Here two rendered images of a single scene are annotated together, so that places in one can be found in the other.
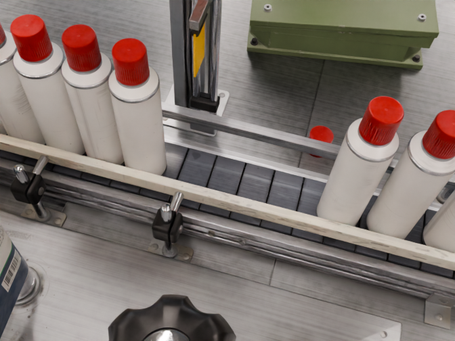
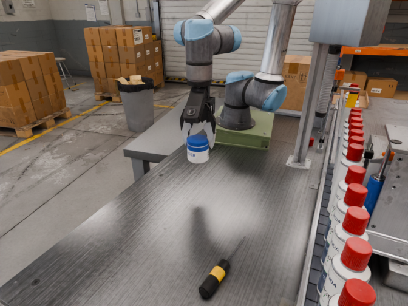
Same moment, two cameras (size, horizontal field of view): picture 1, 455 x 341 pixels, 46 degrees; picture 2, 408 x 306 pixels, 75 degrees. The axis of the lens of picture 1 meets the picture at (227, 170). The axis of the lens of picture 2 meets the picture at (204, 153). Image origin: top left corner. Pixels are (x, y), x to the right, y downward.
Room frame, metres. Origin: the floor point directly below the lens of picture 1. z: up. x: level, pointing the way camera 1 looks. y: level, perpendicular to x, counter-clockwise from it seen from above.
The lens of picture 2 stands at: (0.63, 1.06, 1.37)
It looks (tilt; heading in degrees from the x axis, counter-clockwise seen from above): 28 degrees down; 285
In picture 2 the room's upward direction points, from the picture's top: straight up
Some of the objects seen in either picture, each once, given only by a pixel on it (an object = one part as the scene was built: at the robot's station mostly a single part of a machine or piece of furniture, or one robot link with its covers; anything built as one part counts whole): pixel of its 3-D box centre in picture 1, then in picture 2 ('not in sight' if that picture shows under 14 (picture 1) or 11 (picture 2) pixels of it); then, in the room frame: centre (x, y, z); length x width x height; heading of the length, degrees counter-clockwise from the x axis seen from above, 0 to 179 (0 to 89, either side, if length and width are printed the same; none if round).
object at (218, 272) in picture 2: not in sight; (226, 261); (0.69, 0.62, 0.84); 0.20 x 0.03 x 0.03; 70
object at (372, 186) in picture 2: not in sight; (368, 206); (0.40, 0.50, 0.98); 0.03 x 0.03 x 0.16
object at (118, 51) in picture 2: not in sight; (129, 61); (3.22, -3.38, 0.57); 1.20 x 0.85 x 1.14; 91
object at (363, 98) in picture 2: not in sight; (345, 96); (0.16, -0.93, 0.85); 0.30 x 0.26 x 0.04; 79
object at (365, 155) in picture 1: (357, 170); (349, 115); (0.32, -0.14, 0.98); 0.05 x 0.05 x 0.20
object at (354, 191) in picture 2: not in sight; (343, 229); (0.46, 0.60, 0.98); 0.05 x 0.05 x 0.20
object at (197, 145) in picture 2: not in sight; (198, 149); (0.85, 0.33, 0.98); 0.07 x 0.07 x 0.07
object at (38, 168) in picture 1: (38, 183); not in sight; (0.32, 0.23, 0.89); 0.06 x 0.03 x 0.12; 169
